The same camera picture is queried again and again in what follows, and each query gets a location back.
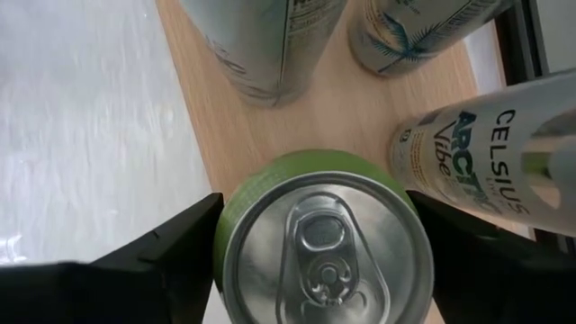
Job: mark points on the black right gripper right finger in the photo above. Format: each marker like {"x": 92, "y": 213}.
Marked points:
{"x": 504, "y": 279}

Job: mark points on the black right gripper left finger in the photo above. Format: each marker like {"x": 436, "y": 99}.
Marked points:
{"x": 135, "y": 288}

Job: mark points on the silver Celsius energy can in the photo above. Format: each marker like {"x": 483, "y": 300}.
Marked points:
{"x": 418, "y": 36}
{"x": 486, "y": 162}
{"x": 265, "y": 49}

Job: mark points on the green Sanzo can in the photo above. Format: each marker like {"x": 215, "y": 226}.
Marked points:
{"x": 324, "y": 252}

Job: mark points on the wooden shelf board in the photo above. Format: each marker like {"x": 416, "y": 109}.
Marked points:
{"x": 342, "y": 121}

